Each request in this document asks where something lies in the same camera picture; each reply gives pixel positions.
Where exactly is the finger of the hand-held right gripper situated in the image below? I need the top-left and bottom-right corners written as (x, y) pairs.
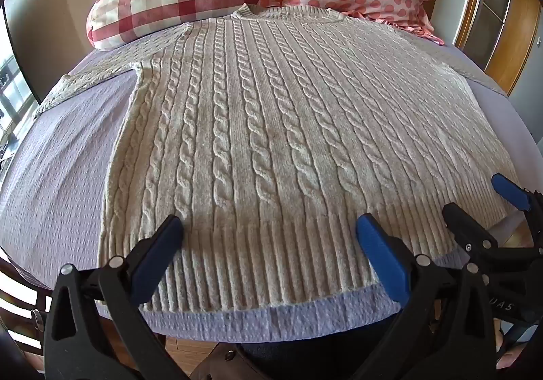
top-left (491, 173), bottom-right (543, 212)
top-left (442, 202), bottom-right (500, 256)

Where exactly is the wooden glass panel door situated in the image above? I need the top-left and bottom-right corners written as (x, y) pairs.
top-left (451, 0), bottom-right (542, 97)

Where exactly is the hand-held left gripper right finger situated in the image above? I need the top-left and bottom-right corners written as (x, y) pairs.
top-left (355, 213), bottom-right (495, 380)

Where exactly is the lavender textured bedspread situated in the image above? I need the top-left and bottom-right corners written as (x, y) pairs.
top-left (0, 24), bottom-right (543, 343)

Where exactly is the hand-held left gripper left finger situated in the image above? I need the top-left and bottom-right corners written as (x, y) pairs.
top-left (44, 214), bottom-right (188, 380)

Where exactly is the person's right hand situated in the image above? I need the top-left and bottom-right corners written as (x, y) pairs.
top-left (494, 329), bottom-right (536, 371)

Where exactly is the window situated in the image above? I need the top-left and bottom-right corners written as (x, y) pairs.
top-left (0, 54), bottom-right (35, 161)

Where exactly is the cream cable knit sweater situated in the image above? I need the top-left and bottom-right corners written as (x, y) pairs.
top-left (33, 4), bottom-right (527, 315)

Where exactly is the dark wooden chair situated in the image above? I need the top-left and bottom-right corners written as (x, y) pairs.
top-left (0, 253), bottom-right (57, 336)

